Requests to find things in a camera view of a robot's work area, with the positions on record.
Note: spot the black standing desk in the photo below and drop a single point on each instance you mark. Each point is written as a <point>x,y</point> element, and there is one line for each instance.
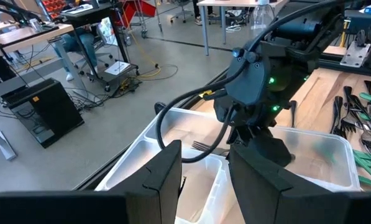
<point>89,14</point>

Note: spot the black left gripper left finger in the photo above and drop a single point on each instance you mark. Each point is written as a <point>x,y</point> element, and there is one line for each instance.
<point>154,199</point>

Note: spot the clear plastic compartment tray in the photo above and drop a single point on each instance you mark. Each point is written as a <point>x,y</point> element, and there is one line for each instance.
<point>312,161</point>

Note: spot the black table frame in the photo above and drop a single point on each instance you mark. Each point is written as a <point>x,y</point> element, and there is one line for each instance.
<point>334,69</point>

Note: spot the blue and white box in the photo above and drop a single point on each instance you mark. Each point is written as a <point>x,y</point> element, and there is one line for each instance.
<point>370,8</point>

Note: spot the black computer tower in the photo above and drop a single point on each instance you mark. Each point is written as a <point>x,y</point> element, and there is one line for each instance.
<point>48,105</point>

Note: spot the white booklet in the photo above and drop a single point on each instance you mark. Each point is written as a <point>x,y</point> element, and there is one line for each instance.
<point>117,67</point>

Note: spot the red parts organizer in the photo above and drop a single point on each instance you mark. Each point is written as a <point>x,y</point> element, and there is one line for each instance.
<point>53,4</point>

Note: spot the wooden top desk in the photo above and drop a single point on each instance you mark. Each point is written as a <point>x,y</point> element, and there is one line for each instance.
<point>23,37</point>

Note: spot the silver metal mounting bracket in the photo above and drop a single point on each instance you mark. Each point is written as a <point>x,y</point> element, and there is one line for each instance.
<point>354,54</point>

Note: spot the black distant robot arms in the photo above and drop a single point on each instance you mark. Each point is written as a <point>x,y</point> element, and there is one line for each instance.
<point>5,9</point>

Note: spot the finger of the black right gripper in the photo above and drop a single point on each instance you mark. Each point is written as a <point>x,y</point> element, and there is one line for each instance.
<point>272,146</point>
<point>239,135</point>

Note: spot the person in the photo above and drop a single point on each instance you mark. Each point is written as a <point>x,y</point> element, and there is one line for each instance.
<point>204,17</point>
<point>85,46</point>

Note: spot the white table grey legs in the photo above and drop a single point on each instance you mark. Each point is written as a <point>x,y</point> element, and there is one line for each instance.
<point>235,3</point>

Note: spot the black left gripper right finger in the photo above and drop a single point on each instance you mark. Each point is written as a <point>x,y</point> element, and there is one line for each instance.
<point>259,199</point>

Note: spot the red bin rack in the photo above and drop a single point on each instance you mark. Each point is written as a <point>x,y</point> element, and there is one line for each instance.
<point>135,7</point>

